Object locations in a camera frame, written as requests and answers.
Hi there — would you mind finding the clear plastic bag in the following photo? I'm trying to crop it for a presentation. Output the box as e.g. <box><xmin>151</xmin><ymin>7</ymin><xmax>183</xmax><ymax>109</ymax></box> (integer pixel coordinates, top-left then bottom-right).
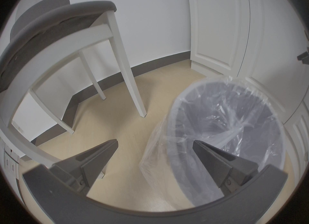
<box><xmin>139</xmin><ymin>76</ymin><xmax>286</xmax><ymax>209</ymax></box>

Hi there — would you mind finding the white trash bin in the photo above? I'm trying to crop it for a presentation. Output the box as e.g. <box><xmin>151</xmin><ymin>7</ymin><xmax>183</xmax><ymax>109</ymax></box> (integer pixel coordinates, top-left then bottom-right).
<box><xmin>166</xmin><ymin>77</ymin><xmax>286</xmax><ymax>210</ymax></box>

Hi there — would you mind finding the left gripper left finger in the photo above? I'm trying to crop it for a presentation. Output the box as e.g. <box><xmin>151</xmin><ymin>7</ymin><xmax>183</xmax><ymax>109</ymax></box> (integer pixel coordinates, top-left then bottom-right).
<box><xmin>49</xmin><ymin>139</ymin><xmax>119</xmax><ymax>194</ymax></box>

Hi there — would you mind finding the white chair with grey cushions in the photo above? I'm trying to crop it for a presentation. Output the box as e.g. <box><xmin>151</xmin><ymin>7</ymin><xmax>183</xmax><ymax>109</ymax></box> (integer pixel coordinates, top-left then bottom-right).
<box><xmin>0</xmin><ymin>0</ymin><xmax>148</xmax><ymax>179</ymax></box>

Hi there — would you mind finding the white wardrobe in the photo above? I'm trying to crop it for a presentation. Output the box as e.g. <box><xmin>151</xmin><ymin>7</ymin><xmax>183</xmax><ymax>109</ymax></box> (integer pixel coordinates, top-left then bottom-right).
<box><xmin>185</xmin><ymin>0</ymin><xmax>309</xmax><ymax>173</ymax></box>

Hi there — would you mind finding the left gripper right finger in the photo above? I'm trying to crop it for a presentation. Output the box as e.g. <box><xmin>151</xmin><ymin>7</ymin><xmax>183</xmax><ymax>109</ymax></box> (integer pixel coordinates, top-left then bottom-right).
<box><xmin>192</xmin><ymin>140</ymin><xmax>259</xmax><ymax>196</ymax></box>

